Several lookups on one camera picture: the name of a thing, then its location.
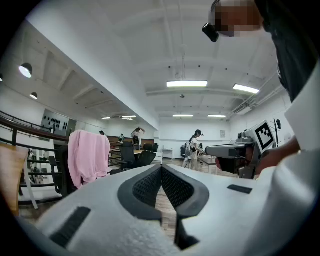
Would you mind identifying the black metal railing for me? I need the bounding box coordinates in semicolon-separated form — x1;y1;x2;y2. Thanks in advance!
0;109;71;203

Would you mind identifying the person's right forearm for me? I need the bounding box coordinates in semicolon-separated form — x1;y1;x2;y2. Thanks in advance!
255;135;301;178

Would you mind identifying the black mesh office chair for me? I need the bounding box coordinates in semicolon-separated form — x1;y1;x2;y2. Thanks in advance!
119;141;136;171
134;143;159;169

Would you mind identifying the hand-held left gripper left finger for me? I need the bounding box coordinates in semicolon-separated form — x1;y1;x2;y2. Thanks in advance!
34;164;181;256

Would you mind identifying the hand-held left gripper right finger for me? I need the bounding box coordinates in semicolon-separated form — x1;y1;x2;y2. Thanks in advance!
161;163;274;256

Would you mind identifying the grey wall board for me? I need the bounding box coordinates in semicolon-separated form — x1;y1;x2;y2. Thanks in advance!
40;108;70;137

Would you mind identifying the black coat rack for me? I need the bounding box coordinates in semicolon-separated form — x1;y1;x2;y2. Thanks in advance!
270;117;283;149

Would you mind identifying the person's right hand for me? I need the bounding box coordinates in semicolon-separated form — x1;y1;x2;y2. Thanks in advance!
214;147;252;175

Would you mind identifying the person's black shirt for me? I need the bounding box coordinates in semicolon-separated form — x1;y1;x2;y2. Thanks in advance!
254;0;320;103

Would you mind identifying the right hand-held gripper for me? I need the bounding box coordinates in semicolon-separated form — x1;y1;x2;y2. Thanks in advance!
204;119;277;180

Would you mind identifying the black head-worn camera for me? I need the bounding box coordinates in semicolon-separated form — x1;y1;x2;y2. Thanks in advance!
201;22;220;43

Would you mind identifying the white air conditioner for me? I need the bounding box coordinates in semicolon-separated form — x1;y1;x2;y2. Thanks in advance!
235;106;253;116

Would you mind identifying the pink clothing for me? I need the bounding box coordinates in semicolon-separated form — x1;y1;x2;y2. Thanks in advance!
67;129;111;190

